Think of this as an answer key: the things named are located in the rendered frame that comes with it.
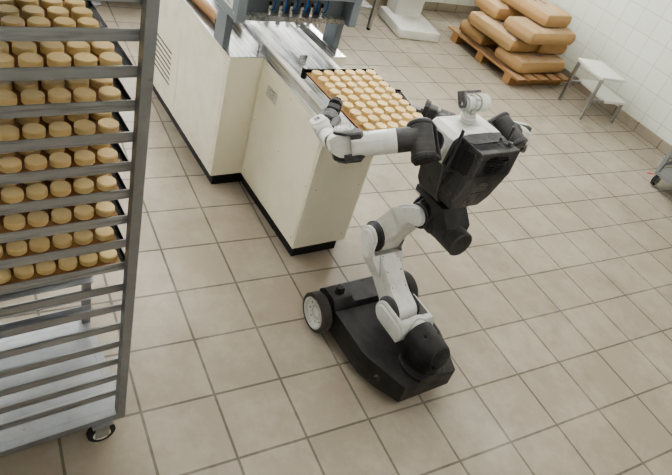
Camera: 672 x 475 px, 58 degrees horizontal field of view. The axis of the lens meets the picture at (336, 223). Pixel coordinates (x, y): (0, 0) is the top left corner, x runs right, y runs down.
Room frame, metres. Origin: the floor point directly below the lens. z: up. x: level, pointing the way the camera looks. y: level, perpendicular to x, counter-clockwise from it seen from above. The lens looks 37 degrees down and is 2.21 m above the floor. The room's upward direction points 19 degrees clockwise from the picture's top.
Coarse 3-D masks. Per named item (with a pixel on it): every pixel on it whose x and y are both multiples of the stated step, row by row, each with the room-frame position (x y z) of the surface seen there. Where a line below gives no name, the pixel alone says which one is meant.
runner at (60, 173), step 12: (60, 168) 1.13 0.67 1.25; (72, 168) 1.15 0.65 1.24; (84, 168) 1.17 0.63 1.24; (96, 168) 1.19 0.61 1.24; (108, 168) 1.21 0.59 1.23; (120, 168) 1.23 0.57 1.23; (0, 180) 1.04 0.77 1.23; (12, 180) 1.06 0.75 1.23; (24, 180) 1.08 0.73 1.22; (36, 180) 1.09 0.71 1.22
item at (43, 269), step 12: (96, 252) 1.27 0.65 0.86; (108, 252) 1.27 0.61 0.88; (36, 264) 1.14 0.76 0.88; (48, 264) 1.15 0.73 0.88; (60, 264) 1.17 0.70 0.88; (72, 264) 1.18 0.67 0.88; (84, 264) 1.20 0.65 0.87; (96, 264) 1.23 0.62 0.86; (108, 264) 1.24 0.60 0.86; (0, 276) 1.06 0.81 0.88; (12, 276) 1.09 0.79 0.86; (24, 276) 1.09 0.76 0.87; (36, 276) 1.12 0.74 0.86
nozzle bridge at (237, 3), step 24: (216, 0) 3.05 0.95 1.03; (240, 0) 2.87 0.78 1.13; (264, 0) 3.05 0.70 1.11; (288, 0) 3.14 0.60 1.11; (312, 0) 3.24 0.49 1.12; (336, 0) 3.23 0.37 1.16; (360, 0) 3.33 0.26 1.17; (216, 24) 3.02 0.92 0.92; (336, 24) 3.41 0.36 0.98; (336, 48) 3.42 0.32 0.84
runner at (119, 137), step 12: (120, 132) 1.23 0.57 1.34; (132, 132) 1.25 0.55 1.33; (0, 144) 1.05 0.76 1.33; (12, 144) 1.06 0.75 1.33; (24, 144) 1.08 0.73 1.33; (36, 144) 1.10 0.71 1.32; (48, 144) 1.11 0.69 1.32; (60, 144) 1.13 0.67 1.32; (72, 144) 1.15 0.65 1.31; (84, 144) 1.17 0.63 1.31; (96, 144) 1.19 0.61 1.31
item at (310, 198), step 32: (256, 96) 2.99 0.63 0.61; (288, 96) 2.75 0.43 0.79; (320, 96) 2.77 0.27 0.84; (256, 128) 2.93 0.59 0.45; (288, 128) 2.70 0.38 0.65; (256, 160) 2.88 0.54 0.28; (288, 160) 2.65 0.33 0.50; (320, 160) 2.49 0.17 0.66; (256, 192) 2.83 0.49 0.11; (288, 192) 2.60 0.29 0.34; (320, 192) 2.53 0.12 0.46; (352, 192) 2.67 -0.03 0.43; (288, 224) 2.54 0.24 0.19; (320, 224) 2.57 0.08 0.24
